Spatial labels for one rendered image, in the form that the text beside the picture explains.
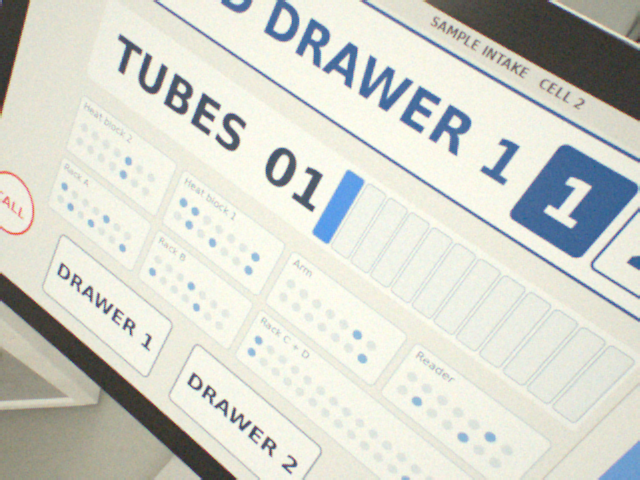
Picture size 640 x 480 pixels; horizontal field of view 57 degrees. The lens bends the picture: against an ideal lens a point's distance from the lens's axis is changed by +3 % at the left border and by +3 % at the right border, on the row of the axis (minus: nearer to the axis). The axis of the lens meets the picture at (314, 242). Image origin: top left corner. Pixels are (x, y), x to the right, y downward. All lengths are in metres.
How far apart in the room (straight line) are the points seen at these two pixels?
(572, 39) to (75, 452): 1.30
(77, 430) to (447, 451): 1.18
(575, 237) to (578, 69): 0.06
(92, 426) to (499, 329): 1.22
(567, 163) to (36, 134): 0.29
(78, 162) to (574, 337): 0.28
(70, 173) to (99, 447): 1.08
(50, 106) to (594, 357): 0.31
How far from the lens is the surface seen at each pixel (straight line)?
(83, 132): 0.36
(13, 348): 1.00
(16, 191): 0.41
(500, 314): 0.27
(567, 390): 0.28
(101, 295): 0.38
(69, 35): 0.36
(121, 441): 1.39
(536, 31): 0.25
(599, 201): 0.25
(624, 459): 0.29
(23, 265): 0.42
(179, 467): 1.33
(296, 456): 0.34
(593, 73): 0.25
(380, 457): 0.31
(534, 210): 0.25
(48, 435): 1.44
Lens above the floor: 1.34
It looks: 62 degrees down
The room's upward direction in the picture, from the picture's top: 9 degrees clockwise
